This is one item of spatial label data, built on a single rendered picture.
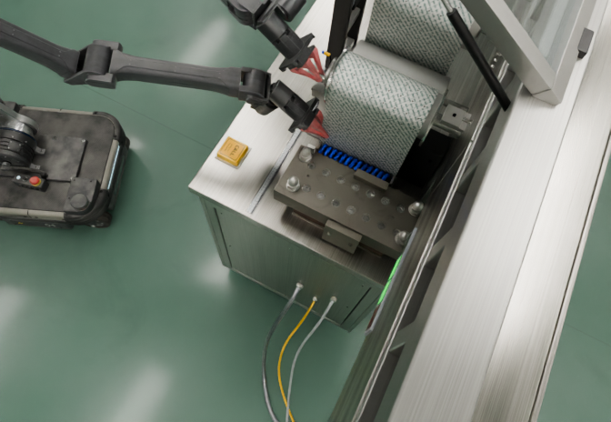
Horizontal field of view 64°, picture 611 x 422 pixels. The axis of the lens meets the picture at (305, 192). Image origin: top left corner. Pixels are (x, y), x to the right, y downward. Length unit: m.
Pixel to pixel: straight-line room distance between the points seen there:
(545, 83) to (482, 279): 0.30
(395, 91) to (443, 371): 0.72
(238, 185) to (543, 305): 0.90
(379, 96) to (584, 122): 0.42
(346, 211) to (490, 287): 0.72
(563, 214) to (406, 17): 0.60
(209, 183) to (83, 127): 1.12
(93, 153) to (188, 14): 1.13
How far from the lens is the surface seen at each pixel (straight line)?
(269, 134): 1.53
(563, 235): 0.97
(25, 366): 2.45
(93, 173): 2.34
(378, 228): 1.29
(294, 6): 1.20
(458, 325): 0.61
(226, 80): 1.25
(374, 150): 1.30
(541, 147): 0.74
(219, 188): 1.46
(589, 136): 1.09
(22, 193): 2.42
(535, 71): 0.75
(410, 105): 1.15
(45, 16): 3.31
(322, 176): 1.33
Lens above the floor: 2.22
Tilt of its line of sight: 66 degrees down
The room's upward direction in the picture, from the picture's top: 9 degrees clockwise
